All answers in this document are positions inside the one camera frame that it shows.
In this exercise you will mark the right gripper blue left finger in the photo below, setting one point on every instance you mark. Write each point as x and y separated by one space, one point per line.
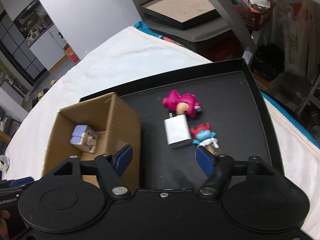
110 168

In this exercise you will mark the purple sofa bear figurine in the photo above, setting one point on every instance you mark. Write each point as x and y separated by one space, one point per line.
84 138

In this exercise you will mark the black framed cork board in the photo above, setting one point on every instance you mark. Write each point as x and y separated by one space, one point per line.
181 14

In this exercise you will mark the red plastic basket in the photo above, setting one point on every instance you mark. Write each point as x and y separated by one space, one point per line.
255 13

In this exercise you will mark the pink-haired doll figurine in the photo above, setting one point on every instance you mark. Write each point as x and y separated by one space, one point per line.
182 103

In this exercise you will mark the black shallow tray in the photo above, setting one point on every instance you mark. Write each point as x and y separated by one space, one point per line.
231 103

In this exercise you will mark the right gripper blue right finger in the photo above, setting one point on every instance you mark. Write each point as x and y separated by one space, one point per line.
217 168

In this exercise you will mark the grey low cabinet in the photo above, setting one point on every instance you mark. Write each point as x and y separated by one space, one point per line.
229 19

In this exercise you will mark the blue red figurine with mug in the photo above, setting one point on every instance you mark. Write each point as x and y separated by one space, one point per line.
205 137

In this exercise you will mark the white fluffy blanket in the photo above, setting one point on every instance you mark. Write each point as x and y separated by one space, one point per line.
131 55

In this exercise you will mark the white usb charger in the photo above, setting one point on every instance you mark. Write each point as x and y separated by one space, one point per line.
177 131

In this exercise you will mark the brown cardboard box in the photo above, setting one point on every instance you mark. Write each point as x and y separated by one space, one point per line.
114 121

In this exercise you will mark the orange box on floor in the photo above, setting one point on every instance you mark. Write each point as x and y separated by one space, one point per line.
71 54

